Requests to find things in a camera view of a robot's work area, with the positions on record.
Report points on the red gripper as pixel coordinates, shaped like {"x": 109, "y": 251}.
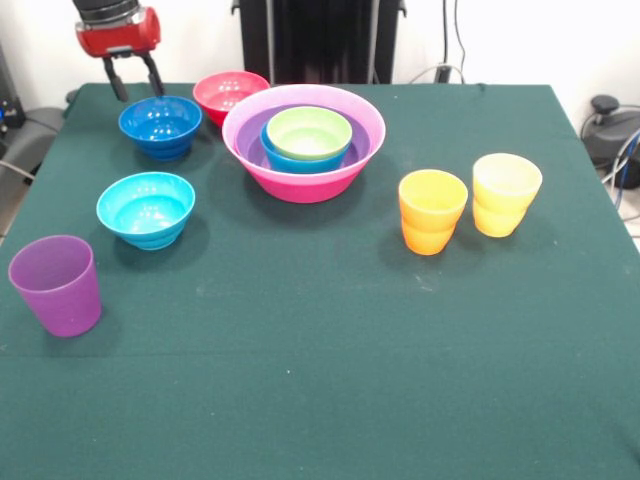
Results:
{"x": 120, "y": 37}

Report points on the dark blue bowl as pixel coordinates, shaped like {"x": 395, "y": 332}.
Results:
{"x": 160, "y": 142}

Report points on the purple bowl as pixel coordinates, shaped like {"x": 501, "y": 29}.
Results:
{"x": 247, "y": 142}

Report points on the blue ringed flat-bottom bowl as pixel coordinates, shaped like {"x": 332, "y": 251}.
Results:
{"x": 280, "y": 162}

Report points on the green bowl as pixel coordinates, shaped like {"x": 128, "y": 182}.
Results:
{"x": 307, "y": 135}

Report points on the large pink bowl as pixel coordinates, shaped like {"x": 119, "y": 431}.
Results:
{"x": 305, "y": 190}

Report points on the small red-pink bowl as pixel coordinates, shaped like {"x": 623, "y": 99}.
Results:
{"x": 220, "y": 97}

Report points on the black equipment box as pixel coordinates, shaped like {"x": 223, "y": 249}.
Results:
{"x": 10, "y": 105}

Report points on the cyan bowl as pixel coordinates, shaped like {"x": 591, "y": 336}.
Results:
{"x": 145, "y": 212}

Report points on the purple cup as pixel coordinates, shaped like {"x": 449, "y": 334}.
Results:
{"x": 57, "y": 295}

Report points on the black power plug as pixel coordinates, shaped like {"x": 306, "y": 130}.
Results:
{"x": 443, "y": 73}

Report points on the dark green tablecloth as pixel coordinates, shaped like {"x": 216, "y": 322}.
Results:
{"x": 350, "y": 375}

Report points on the yellow cup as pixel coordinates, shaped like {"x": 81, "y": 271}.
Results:
{"x": 507, "y": 182}

